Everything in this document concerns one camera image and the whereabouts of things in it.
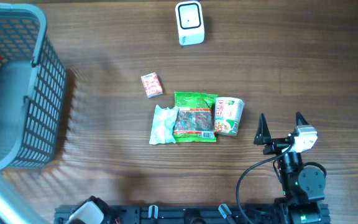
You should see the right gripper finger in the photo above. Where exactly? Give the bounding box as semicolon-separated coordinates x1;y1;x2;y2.
254;113;272;145
296;111;308;126

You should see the instant noodle cup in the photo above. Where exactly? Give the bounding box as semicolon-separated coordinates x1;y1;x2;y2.
214;97;245;136

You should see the green gummy candy bag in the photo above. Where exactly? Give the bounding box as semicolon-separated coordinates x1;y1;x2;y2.
173;92;218;142

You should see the light teal snack packet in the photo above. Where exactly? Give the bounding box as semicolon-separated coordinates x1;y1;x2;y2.
149;105;178;145

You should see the small red white box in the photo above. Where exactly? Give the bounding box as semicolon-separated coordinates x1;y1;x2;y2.
140;72;163;98

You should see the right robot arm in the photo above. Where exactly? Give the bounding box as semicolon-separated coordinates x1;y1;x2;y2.
254;112;331;224

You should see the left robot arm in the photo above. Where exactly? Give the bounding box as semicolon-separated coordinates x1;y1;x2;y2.
0;173;121;223

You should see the white barcode scanner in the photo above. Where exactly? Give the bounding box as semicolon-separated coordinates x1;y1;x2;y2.
175;1;205;46

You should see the grey plastic shopping basket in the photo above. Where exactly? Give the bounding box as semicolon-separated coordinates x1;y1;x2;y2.
0;3;67;170

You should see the black mounting rail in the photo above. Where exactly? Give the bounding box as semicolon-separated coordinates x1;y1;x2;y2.
53;203;331;224

